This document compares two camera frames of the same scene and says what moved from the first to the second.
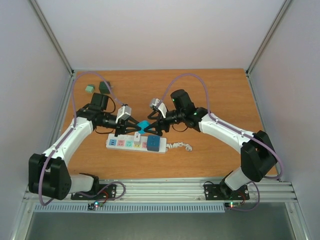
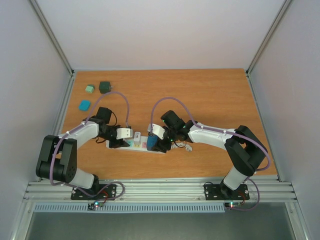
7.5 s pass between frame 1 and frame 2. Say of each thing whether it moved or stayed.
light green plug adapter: stayed
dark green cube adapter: stayed
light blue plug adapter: moved
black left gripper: moved
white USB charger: stayed
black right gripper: moved
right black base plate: stayed
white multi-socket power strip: stayed
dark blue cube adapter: stayed
